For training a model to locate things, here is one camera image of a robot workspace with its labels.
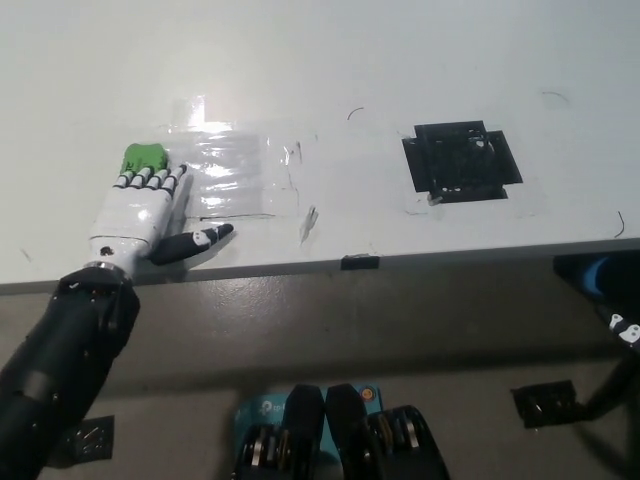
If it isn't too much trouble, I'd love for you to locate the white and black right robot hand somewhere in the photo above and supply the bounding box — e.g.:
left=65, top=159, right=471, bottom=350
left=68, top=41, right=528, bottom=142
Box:
left=607, top=312, right=640, bottom=354

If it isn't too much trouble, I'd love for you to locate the black floor tape patch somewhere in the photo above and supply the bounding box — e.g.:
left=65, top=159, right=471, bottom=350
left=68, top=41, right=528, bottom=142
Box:
left=509, top=380, right=579, bottom=430
left=64, top=414, right=116, bottom=464

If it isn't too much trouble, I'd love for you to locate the black tape square patch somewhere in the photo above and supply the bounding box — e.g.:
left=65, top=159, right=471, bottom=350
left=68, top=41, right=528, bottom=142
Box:
left=401, top=119, right=524, bottom=203

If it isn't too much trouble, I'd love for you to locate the black and blue object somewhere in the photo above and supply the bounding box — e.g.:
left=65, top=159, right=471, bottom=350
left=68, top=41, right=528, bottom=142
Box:
left=552, top=254, right=640, bottom=306

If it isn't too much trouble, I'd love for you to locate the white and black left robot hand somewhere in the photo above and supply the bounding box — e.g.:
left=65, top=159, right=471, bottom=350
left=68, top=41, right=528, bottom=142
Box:
left=88, top=163, right=235, bottom=275

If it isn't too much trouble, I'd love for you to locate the teal tp-link router box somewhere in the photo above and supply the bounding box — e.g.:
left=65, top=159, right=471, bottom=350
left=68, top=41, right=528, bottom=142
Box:
left=234, top=384, right=382, bottom=461

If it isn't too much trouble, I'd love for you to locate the green whiteboard eraser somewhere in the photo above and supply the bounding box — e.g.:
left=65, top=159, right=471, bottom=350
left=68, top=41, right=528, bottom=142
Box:
left=122, top=142, right=169, bottom=177

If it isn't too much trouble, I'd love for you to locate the clear tape patch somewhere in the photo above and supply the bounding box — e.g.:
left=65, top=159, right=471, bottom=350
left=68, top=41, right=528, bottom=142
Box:
left=159, top=94, right=301, bottom=221

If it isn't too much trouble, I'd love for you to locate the small black tape piece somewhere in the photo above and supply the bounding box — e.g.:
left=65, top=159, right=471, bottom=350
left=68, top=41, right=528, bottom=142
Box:
left=340, top=253, right=381, bottom=272

